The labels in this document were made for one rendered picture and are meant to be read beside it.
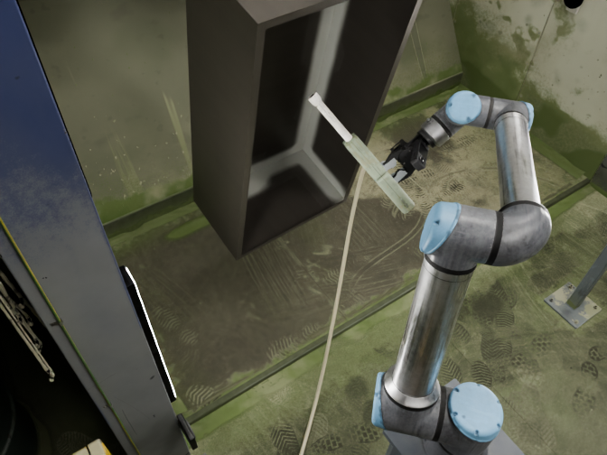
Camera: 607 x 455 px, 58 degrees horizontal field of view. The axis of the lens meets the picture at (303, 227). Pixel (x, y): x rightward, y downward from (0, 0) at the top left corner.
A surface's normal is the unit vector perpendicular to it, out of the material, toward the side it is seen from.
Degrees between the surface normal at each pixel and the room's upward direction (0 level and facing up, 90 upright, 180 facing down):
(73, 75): 57
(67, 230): 90
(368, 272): 0
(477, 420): 5
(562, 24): 90
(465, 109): 48
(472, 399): 5
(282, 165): 12
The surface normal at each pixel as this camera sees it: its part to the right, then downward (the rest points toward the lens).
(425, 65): 0.48, 0.18
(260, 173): 0.15, -0.51
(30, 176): 0.56, 0.63
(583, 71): -0.83, 0.41
